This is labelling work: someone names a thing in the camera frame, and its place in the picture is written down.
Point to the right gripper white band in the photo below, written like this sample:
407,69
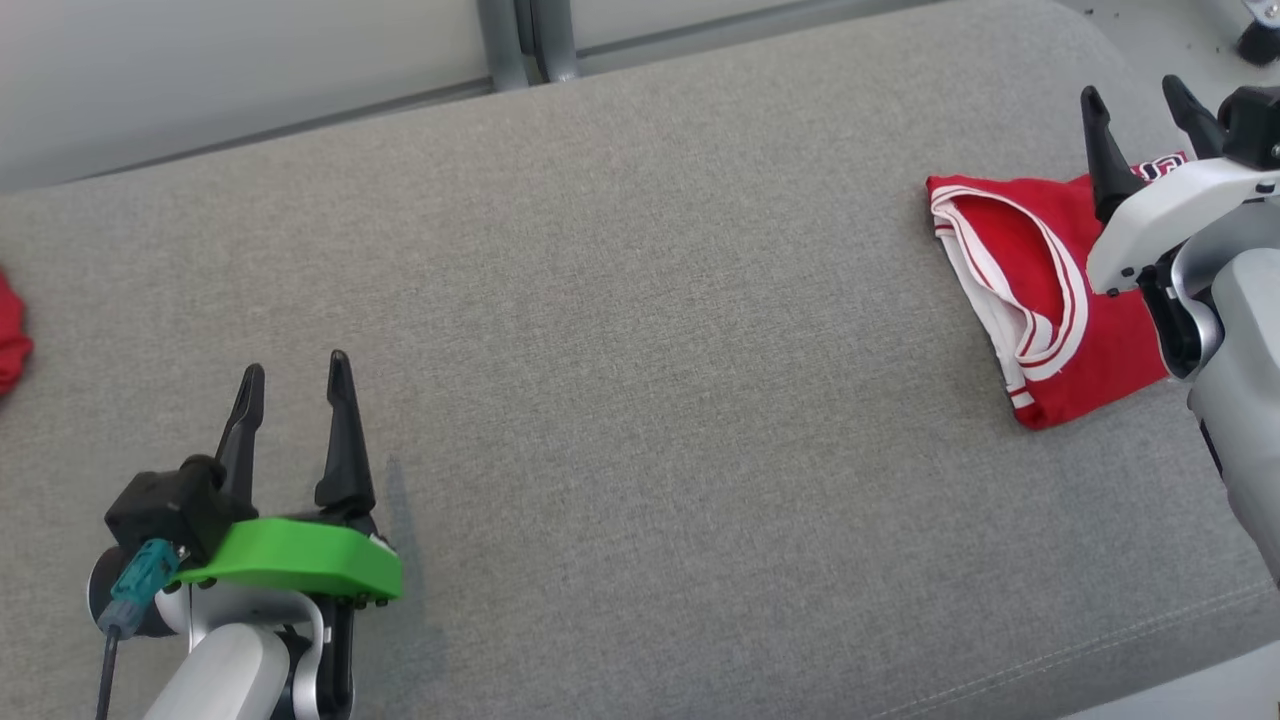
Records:
1160,215

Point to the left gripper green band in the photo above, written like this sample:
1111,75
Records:
300,560

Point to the red T-shirt white sleeves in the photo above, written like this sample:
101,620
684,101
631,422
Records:
1030,270

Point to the red garment white side stripes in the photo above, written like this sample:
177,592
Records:
12,335

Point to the black caster wheel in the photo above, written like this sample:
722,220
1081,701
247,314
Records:
1262,42

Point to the grey fabric sofa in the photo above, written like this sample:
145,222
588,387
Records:
650,400

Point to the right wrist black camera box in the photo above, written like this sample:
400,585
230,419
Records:
1252,125

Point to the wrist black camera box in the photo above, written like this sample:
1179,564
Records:
1252,125
165,505

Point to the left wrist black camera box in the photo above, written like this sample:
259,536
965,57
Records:
165,505

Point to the grey metal post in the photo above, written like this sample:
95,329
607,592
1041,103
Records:
503,40
553,35

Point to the grey wall base rail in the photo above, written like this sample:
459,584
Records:
700,33

